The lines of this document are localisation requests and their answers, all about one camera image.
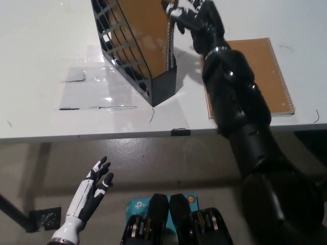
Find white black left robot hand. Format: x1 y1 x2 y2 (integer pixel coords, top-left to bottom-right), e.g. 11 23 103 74
51 156 115 242

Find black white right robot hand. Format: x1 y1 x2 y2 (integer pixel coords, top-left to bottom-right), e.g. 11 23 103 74
161 0 228 56

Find brown spiral notebook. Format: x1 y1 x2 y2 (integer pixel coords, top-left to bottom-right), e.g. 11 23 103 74
204 37 296 119
98 0 177 99

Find black lattice book holder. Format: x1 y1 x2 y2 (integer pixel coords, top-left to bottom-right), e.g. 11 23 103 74
91 0 178 107

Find teal router box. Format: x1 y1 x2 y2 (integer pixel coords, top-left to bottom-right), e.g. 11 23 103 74
126 195 199 230

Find black robot body blocks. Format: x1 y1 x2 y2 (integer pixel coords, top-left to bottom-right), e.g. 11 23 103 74
121 193 233 245

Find black table edge clip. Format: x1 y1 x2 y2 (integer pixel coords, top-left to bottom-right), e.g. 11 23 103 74
170 127 192 136

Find clear plastic sheet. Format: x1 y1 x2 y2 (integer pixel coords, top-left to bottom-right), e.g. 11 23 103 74
53 45 154 112

